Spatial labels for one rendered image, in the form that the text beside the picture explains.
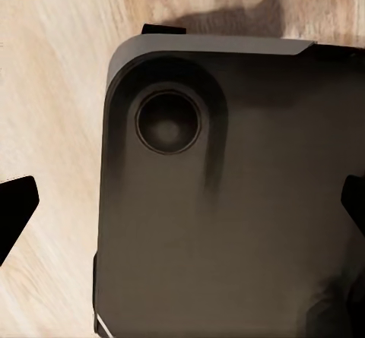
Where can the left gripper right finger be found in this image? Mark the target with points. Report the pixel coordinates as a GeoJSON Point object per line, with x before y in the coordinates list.
{"type": "Point", "coordinates": [353, 199]}

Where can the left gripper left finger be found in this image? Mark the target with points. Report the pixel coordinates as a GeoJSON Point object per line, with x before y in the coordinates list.
{"type": "Point", "coordinates": [18, 200]}

